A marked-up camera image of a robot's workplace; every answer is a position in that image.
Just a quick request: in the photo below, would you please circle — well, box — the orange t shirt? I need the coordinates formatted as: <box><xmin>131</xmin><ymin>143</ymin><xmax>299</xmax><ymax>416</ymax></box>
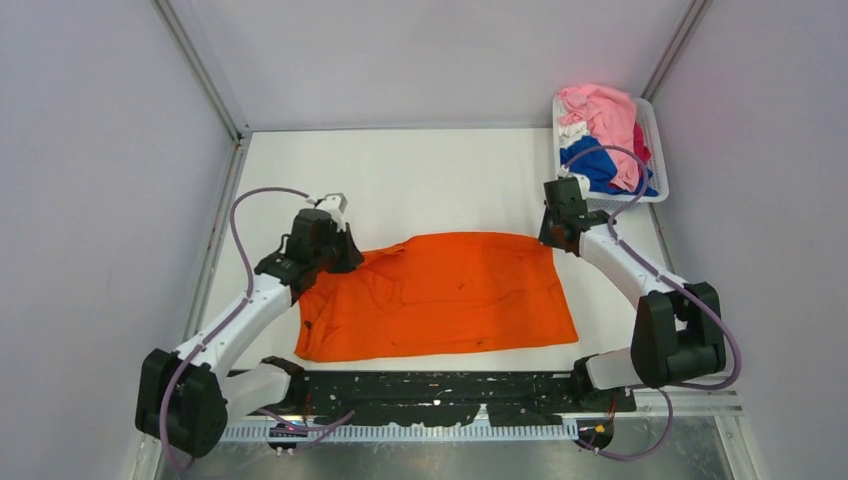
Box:
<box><xmin>294</xmin><ymin>232</ymin><xmax>579</xmax><ymax>363</ymax></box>

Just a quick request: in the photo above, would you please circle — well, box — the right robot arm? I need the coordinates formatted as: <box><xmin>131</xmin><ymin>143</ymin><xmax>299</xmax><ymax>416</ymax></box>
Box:
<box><xmin>539</xmin><ymin>177</ymin><xmax>727</xmax><ymax>411</ymax></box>

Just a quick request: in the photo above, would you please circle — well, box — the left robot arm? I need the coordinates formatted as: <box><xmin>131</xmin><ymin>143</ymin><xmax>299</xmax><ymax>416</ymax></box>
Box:
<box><xmin>135</xmin><ymin>195</ymin><xmax>363</xmax><ymax>458</ymax></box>

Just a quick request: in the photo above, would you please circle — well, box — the blue t shirt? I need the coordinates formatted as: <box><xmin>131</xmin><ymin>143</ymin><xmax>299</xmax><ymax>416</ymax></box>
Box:
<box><xmin>559</xmin><ymin>135</ymin><xmax>659</xmax><ymax>197</ymax></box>

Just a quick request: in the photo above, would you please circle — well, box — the white plastic laundry basket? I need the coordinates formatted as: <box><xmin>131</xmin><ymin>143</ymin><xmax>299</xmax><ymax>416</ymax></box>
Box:
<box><xmin>550</xmin><ymin>95</ymin><xmax>670</xmax><ymax>212</ymax></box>

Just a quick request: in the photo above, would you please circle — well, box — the white t shirt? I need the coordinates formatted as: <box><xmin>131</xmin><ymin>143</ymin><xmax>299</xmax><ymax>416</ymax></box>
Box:
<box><xmin>558</xmin><ymin>121</ymin><xmax>591</xmax><ymax>149</ymax></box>

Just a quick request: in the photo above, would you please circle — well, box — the crimson t shirt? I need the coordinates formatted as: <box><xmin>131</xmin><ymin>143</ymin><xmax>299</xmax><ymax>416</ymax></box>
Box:
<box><xmin>632</xmin><ymin>123</ymin><xmax>652</xmax><ymax>165</ymax></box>

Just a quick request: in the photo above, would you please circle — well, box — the pink t shirt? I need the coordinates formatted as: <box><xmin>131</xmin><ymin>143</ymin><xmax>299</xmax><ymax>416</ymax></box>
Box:
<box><xmin>557</xmin><ymin>84</ymin><xmax>637</xmax><ymax>151</ymax></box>

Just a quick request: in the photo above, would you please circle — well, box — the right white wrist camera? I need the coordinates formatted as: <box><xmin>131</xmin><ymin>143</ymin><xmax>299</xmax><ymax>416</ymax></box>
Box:
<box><xmin>559</xmin><ymin>172</ymin><xmax>591</xmax><ymax>200</ymax></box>

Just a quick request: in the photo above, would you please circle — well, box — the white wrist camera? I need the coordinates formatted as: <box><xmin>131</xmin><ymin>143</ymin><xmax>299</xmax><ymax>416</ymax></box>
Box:
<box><xmin>307</xmin><ymin>193</ymin><xmax>348</xmax><ymax>232</ymax></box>
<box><xmin>559</xmin><ymin>172</ymin><xmax>591</xmax><ymax>200</ymax></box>

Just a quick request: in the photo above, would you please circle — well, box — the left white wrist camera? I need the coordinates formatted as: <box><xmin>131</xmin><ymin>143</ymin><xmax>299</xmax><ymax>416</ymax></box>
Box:
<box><xmin>307</xmin><ymin>193</ymin><xmax>348</xmax><ymax>232</ymax></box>

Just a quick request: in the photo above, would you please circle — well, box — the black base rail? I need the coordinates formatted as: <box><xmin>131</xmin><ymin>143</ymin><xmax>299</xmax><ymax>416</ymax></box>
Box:
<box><xmin>269</xmin><ymin>371</ymin><xmax>636</xmax><ymax>427</ymax></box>

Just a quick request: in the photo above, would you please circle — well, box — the white slotted cable duct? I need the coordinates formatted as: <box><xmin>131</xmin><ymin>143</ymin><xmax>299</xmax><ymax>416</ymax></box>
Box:
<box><xmin>220</xmin><ymin>419</ymin><xmax>579</xmax><ymax>444</ymax></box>

